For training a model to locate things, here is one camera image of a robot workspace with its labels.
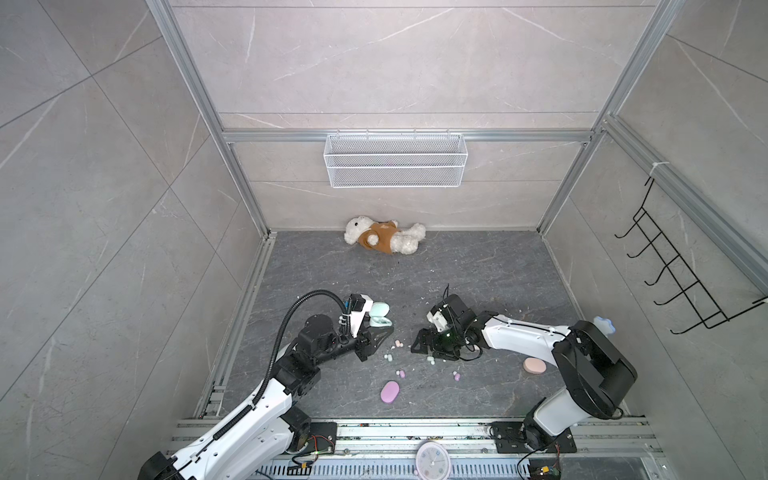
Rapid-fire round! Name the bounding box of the black wire hook rack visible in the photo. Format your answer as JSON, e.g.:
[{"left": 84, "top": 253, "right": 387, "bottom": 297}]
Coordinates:
[{"left": 614, "top": 177, "right": 767, "bottom": 336}]

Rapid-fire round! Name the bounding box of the white wire mesh basket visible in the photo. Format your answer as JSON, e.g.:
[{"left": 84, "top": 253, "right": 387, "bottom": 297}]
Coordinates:
[{"left": 323, "top": 133, "right": 469, "bottom": 188}]

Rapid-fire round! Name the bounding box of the white round clock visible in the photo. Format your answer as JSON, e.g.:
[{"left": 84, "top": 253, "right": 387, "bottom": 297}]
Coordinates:
[{"left": 415, "top": 441, "right": 452, "bottom": 480}]

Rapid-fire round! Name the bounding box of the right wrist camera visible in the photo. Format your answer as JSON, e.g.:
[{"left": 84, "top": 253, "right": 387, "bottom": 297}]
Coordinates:
[{"left": 427, "top": 306, "right": 450, "bottom": 333}]

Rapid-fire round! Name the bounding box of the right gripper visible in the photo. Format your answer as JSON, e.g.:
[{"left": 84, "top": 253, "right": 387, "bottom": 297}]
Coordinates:
[{"left": 409, "top": 325, "right": 465, "bottom": 360}]

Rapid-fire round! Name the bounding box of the mint green earbud case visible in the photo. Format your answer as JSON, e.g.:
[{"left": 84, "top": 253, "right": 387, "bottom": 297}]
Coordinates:
[{"left": 369, "top": 302, "right": 393, "bottom": 328}]

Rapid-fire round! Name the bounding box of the pink earbud case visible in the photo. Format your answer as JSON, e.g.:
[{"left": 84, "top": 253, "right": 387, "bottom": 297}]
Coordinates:
[{"left": 523, "top": 357, "right": 547, "bottom": 375}]

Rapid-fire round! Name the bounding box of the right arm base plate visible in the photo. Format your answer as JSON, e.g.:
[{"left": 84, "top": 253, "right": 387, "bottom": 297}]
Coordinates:
[{"left": 489, "top": 421, "right": 577, "bottom": 454}]

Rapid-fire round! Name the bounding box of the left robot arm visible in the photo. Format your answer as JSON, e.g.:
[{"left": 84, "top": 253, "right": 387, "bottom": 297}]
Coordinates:
[{"left": 138, "top": 289, "right": 394, "bottom": 479}]

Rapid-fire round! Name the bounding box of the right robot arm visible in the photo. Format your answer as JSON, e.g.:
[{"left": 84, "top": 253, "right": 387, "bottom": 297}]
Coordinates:
[{"left": 411, "top": 294, "right": 638, "bottom": 451}]

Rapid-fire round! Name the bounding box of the purple earbud case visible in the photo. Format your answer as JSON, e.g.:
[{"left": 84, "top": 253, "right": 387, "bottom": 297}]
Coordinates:
[{"left": 380, "top": 381, "right": 400, "bottom": 404}]

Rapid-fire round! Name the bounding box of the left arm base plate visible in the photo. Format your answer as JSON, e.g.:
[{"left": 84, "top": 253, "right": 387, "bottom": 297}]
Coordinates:
[{"left": 285, "top": 421, "right": 338, "bottom": 455}]

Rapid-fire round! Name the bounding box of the white teddy bear brown hoodie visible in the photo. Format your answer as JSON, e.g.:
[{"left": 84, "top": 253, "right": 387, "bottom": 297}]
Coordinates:
[{"left": 344, "top": 216, "right": 426, "bottom": 255}]

